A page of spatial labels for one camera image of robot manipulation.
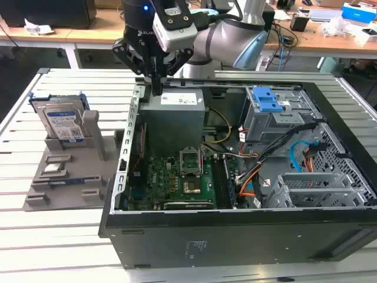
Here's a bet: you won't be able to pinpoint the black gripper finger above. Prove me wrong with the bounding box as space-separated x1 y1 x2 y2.
157 48 195 97
111 38 159 97

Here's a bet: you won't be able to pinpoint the hard disk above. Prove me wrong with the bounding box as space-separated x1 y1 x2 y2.
28 90 88 147

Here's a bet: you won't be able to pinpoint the grey metal disk bay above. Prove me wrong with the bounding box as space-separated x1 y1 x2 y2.
262 172 366 209

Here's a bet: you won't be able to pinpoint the cardboard box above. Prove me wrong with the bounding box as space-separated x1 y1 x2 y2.
95 0 124 9

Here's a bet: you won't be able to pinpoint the grey power supply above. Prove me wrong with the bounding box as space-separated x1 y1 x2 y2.
138 88 207 148

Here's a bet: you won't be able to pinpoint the crumpled white paper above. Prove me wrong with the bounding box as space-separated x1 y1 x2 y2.
24 18 55 35

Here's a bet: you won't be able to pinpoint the blue plastic drive latch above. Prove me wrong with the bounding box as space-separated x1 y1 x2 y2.
252 86 285 113

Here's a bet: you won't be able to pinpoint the black desktop tower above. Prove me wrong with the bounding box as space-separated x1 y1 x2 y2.
262 4 276 33

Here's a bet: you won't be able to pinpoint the metal socket cover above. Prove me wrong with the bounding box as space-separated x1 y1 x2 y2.
178 146 204 177

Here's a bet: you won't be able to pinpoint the grey optical drive cage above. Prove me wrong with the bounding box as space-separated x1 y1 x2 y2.
244 85 325 144

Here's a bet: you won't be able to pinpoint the green motherboard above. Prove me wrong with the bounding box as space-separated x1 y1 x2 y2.
126 153 251 210

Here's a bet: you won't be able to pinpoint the grey parts rack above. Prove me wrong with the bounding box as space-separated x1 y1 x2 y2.
23 110 127 212

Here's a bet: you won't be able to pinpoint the small black box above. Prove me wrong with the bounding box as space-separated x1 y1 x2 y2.
290 15 310 32

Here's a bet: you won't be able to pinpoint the long wooden desk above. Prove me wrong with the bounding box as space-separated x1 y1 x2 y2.
66 0 377 71

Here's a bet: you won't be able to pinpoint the RAM stick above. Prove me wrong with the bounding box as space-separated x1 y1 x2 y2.
48 178 86 186

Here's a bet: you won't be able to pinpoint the black graphics card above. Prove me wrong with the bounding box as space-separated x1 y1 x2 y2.
153 200 217 210

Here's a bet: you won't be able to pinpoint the pale green bin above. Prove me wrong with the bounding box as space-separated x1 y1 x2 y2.
316 55 340 74

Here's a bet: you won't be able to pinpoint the grey tray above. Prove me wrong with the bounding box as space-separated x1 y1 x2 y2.
307 8 344 23

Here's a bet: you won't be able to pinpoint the clear plastic bag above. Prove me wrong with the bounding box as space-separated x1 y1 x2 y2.
320 16 359 38

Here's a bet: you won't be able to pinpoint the dark red bag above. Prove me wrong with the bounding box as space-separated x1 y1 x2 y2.
350 58 377 79

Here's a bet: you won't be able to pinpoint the blue and white box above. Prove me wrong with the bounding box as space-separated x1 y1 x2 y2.
341 2 377 22

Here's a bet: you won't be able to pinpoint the black PC case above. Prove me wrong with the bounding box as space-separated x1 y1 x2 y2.
98 77 377 269

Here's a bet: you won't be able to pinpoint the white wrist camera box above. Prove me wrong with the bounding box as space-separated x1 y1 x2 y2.
150 0 199 53

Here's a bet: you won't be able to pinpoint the yellow wires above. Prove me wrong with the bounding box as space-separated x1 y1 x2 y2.
207 108 232 145

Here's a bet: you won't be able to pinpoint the grey white wire bundle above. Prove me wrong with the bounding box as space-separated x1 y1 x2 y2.
201 143 260 159

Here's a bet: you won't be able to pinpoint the black wire bundle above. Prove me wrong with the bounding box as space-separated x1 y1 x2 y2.
235 122 322 189

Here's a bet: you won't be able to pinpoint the orange wires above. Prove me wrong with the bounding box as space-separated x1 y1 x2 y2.
239 167 260 198

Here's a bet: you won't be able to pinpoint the blue flat wire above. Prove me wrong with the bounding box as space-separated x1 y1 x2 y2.
289 141 310 173

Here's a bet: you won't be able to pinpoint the black wire connector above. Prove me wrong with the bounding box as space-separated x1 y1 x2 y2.
302 141 326 160

